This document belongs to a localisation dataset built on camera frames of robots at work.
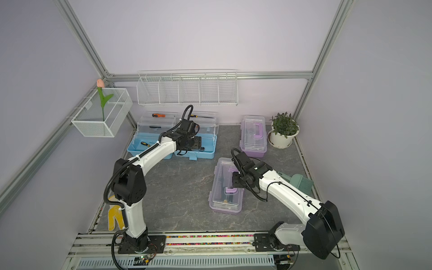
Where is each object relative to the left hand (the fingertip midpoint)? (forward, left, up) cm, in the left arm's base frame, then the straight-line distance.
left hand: (196, 143), depth 92 cm
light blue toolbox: (+18, +35, -9) cm, 40 cm away
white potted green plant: (+6, -51, +2) cm, 52 cm away
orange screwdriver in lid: (+28, +26, -3) cm, 39 cm away
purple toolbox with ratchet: (-29, -13, -7) cm, 33 cm away
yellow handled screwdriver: (+12, +35, -13) cm, 39 cm away
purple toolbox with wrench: (+4, -34, -4) cm, 34 cm away
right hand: (-23, -20, -3) cm, 31 cm away
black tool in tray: (+23, +29, -8) cm, 38 cm away
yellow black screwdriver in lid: (+24, 0, -2) cm, 24 cm away
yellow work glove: (-30, +42, -14) cm, 53 cm away
